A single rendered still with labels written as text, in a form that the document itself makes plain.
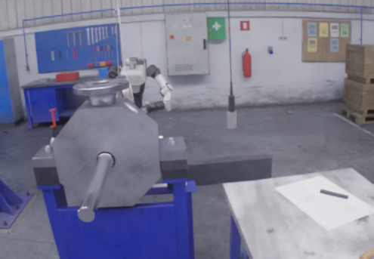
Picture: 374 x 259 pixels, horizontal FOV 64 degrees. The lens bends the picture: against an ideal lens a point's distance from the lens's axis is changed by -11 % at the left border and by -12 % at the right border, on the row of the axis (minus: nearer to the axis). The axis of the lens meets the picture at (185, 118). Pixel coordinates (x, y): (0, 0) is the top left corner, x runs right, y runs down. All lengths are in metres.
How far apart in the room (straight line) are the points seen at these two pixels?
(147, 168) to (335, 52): 6.43
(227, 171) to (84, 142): 0.89
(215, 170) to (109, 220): 0.69
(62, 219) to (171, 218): 0.55
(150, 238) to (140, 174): 0.38
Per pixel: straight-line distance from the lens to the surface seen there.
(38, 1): 7.20
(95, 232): 1.73
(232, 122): 2.42
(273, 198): 1.55
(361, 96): 5.98
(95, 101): 1.47
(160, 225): 1.67
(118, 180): 1.53
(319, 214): 1.46
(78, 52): 6.84
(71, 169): 1.55
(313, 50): 7.30
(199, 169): 1.94
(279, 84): 7.11
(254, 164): 2.00
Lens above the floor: 1.63
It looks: 15 degrees down
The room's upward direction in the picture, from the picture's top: 3 degrees counter-clockwise
